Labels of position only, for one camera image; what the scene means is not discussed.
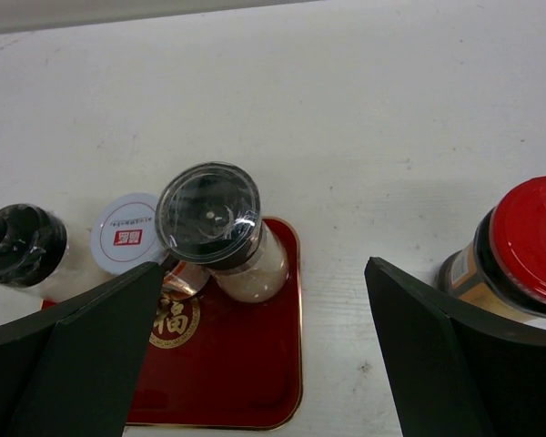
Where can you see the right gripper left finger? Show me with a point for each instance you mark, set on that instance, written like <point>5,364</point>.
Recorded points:
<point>72,369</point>

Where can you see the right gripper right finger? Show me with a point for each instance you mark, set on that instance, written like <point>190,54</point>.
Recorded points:
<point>455,369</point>

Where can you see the squat red-lid sauce jar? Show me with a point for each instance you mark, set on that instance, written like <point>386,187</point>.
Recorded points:
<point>503,269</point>

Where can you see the black-cap white bottle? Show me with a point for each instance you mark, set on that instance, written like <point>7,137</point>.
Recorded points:
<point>45,256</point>

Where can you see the grey-lid condiment jar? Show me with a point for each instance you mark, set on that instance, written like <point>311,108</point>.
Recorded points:
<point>125,236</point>

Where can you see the black-top salt grinder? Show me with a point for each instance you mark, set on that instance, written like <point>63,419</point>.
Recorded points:
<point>210,216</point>

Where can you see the red lacquer tray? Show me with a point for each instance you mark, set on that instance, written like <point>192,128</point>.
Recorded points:
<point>213,362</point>

